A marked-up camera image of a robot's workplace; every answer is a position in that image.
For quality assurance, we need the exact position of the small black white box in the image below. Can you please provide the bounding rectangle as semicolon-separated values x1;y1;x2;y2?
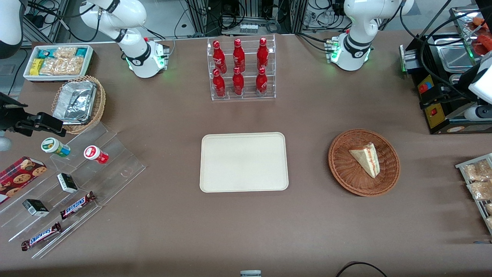
22;199;50;217
57;173;78;194

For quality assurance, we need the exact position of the grey wire rack tray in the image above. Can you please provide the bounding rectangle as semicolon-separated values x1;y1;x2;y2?
455;153;492;235

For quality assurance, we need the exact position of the green lid snack cup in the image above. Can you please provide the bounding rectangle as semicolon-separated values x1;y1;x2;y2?
41;137;71;158

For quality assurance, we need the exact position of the brown round wicker basket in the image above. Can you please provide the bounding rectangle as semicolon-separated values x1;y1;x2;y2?
328;128;401;197

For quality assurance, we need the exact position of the silver foil container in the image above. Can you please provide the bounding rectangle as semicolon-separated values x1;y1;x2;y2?
53;80;97;125

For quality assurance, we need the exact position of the red cola bottle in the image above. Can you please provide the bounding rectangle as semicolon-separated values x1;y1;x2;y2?
256;67;268;96
233;38;246;73
213;68;226;97
213;40;227;74
257;37;269;71
232;67;244;96

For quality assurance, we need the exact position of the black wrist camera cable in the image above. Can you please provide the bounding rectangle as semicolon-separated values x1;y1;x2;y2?
400;0;479;102

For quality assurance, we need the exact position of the brown snickers bar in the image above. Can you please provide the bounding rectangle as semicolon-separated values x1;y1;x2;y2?
60;191;96;220
21;222;62;251

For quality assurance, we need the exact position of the black looped table cable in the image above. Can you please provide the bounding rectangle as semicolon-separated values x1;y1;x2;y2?
335;262;388;277

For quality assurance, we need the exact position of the triangular sandwich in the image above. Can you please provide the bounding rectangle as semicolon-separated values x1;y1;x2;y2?
349;142;381;179

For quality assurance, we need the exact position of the aluminium frame rack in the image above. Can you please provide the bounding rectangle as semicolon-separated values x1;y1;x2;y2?
188;0;308;36

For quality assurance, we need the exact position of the red chocolate cookie box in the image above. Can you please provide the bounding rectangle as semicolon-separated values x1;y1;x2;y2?
0;156;47;204

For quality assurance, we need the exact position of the red lid snack cup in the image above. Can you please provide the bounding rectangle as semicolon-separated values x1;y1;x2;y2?
84;145;109;165

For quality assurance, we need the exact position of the clear acrylic bottle rack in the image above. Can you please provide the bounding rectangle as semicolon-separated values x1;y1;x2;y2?
207;34;276;101

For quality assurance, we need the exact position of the black food warmer machine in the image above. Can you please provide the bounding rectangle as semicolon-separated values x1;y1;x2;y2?
400;6;492;135

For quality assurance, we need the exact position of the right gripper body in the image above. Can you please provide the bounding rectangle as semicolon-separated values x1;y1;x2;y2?
0;92;27;131

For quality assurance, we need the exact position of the white rectangular snack bin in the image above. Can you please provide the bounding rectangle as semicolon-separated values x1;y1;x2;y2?
23;45;94;82

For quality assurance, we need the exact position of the clear rice cracker packet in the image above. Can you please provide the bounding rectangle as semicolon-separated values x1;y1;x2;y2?
61;57;85;75
54;47;77;59
40;58;64;76

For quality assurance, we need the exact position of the tan oval wicker basket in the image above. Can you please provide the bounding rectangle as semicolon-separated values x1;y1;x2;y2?
51;75;106;135

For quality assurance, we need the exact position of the clear acrylic stepped display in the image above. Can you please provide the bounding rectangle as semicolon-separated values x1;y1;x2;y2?
0;122;146;259

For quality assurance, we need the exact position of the cream rectangular serving tray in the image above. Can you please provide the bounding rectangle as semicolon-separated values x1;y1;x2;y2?
199;132;289;193

